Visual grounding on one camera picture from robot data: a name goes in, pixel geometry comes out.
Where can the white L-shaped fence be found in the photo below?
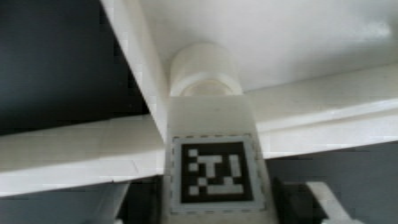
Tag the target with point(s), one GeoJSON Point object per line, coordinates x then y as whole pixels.
{"type": "Point", "coordinates": [110, 151]}

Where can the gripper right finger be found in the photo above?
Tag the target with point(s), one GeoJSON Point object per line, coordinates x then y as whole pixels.
{"type": "Point", "coordinates": [307, 205]}

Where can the white square table top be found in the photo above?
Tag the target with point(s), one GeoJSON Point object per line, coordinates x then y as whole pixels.
{"type": "Point", "coordinates": [315, 49]}

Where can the white table leg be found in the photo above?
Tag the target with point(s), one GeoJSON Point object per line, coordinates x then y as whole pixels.
{"type": "Point", "coordinates": [215, 178]}

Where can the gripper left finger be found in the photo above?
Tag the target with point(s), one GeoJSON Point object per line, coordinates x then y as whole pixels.
{"type": "Point", "coordinates": [130, 205]}

